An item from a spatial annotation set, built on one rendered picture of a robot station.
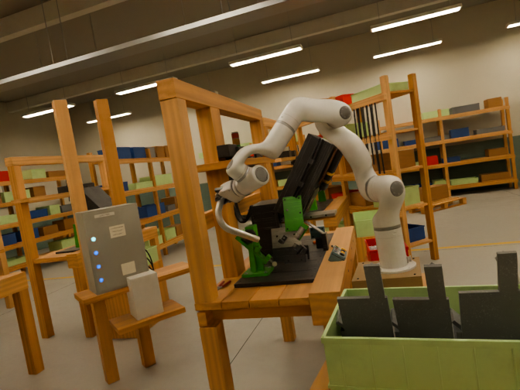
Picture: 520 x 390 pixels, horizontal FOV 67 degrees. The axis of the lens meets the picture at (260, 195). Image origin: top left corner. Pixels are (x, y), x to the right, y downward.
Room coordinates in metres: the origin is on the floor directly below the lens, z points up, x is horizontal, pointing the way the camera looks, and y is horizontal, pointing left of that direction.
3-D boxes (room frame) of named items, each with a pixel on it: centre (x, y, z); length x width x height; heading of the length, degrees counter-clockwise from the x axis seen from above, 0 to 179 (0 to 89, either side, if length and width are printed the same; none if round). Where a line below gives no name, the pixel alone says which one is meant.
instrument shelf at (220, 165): (2.52, 0.10, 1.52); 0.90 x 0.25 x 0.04; 164
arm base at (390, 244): (1.74, -0.55, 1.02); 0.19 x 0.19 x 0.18
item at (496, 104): (9.97, -4.72, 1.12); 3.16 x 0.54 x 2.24; 72
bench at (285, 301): (2.45, -0.15, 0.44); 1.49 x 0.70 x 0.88; 164
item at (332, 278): (2.37, -0.42, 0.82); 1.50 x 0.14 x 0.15; 164
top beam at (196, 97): (2.53, 0.14, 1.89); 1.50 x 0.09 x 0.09; 164
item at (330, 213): (2.50, -0.27, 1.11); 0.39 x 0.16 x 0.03; 74
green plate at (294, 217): (2.36, -0.19, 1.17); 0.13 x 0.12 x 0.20; 164
